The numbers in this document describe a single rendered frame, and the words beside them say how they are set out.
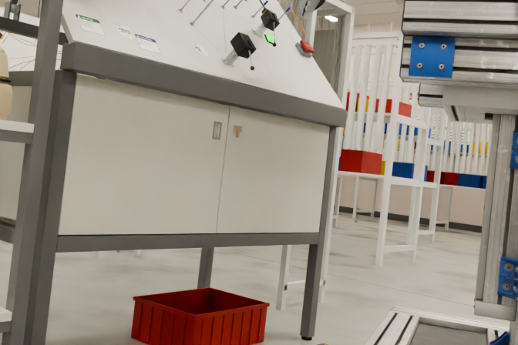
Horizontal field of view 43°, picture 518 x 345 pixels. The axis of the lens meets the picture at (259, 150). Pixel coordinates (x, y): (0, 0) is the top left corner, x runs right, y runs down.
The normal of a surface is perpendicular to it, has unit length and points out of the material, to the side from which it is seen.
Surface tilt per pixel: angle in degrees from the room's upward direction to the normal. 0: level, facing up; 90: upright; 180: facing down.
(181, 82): 90
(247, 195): 90
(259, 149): 90
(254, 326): 90
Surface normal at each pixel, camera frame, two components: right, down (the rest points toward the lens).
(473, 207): -0.62, -0.09
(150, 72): 0.76, 0.07
